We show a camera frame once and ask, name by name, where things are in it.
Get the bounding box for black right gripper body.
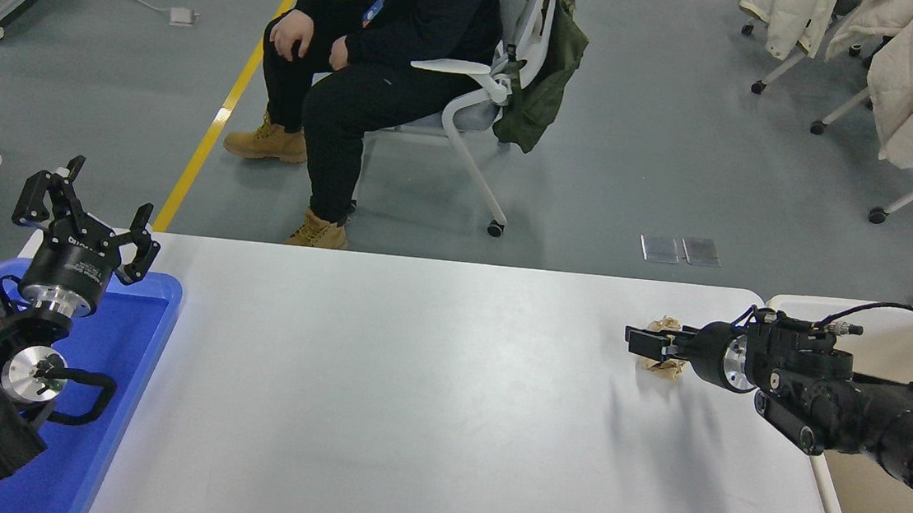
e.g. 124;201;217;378
688;318;742;392

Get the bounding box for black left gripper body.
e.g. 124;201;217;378
19;211;128;312

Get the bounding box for tan paper ball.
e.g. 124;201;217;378
638;313;692;382

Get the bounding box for person's right hand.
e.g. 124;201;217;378
267;9;315;64

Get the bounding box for person's left hand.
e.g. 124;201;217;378
327;30;356;74

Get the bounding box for silver floor plate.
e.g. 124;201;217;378
679;236;722;268
638;234;680;264

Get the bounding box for blue plastic tray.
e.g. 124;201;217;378
0;256;185;513

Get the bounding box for tan work boot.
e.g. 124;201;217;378
222;109;313;166
286;208;352;250

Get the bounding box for dark green jacket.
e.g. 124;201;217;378
491;0;594;159

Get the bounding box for grey white office chair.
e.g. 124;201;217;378
350;0;566;243

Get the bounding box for person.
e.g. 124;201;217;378
215;0;505;262

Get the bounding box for white power adapter with cable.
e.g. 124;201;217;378
67;0;198;29

